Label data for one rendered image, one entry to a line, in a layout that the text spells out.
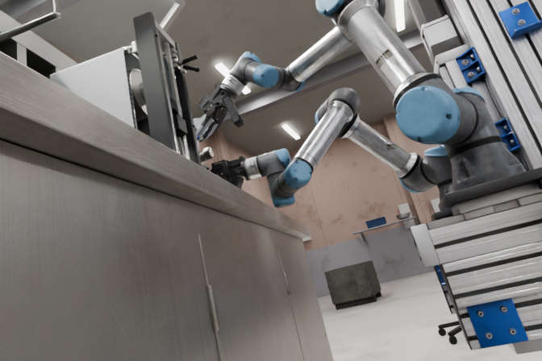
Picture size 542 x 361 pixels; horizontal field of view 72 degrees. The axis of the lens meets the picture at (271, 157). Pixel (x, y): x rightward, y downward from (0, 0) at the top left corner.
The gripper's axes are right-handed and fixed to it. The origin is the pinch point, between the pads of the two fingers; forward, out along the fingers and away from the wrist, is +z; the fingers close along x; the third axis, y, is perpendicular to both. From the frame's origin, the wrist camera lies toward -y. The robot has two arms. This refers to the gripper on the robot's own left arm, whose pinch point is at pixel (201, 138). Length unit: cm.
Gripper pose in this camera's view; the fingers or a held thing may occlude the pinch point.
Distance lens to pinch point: 136.0
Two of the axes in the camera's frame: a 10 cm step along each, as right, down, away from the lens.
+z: -5.8, 8.1, -0.8
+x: -2.3, -2.5, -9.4
